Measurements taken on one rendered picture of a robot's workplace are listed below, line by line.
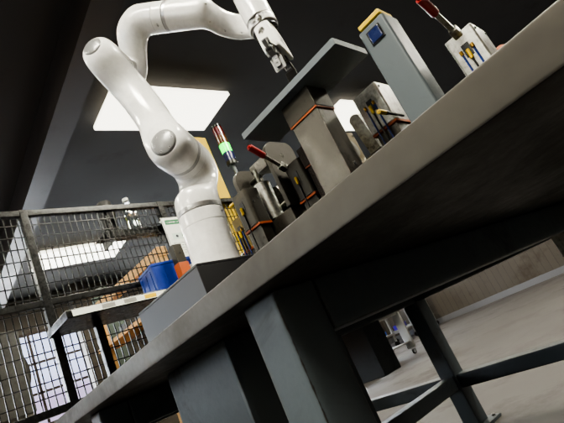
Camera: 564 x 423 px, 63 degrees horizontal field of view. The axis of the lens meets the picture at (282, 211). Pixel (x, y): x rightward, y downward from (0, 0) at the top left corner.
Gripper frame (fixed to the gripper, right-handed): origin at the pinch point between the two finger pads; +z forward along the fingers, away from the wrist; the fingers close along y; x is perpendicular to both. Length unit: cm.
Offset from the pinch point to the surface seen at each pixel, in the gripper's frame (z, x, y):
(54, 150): -176, 244, 165
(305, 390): 72, 7, -51
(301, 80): 9.4, -4.0, -9.0
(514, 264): 74, -52, 951
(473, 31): 20.5, -41.5, -3.1
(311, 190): 27.4, 12.0, 13.6
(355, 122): 16.0, -7.7, 15.8
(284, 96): 9.4, 1.8, -7.3
